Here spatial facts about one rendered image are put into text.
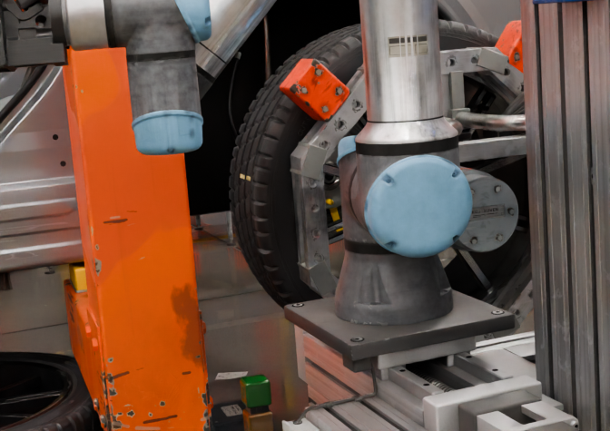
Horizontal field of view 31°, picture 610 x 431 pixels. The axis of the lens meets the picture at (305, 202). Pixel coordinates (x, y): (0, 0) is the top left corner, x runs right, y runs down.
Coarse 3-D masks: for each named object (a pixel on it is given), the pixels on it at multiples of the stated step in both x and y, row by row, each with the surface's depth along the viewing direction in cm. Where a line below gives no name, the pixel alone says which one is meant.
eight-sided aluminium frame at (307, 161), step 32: (448, 64) 197; (480, 64) 194; (352, 96) 188; (512, 96) 199; (320, 128) 188; (320, 160) 187; (320, 192) 188; (320, 224) 189; (320, 256) 191; (320, 288) 190; (512, 288) 207
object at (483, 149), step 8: (504, 136) 179; (512, 136) 178; (520, 136) 178; (464, 144) 174; (472, 144) 175; (480, 144) 175; (488, 144) 176; (496, 144) 176; (504, 144) 176; (512, 144) 177; (520, 144) 177; (464, 152) 174; (472, 152) 175; (480, 152) 175; (488, 152) 176; (496, 152) 176; (504, 152) 177; (512, 152) 177; (520, 152) 178; (464, 160) 175; (472, 160) 175
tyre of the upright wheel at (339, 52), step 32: (352, 32) 203; (448, 32) 200; (480, 32) 203; (288, 64) 209; (352, 64) 195; (256, 96) 213; (256, 128) 202; (288, 128) 193; (256, 160) 197; (288, 160) 194; (256, 192) 195; (288, 192) 195; (256, 224) 196; (288, 224) 196; (256, 256) 203; (288, 256) 197; (288, 288) 197
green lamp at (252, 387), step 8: (256, 376) 168; (264, 376) 168; (248, 384) 164; (256, 384) 165; (264, 384) 165; (248, 392) 164; (256, 392) 165; (264, 392) 165; (248, 400) 165; (256, 400) 165; (264, 400) 165
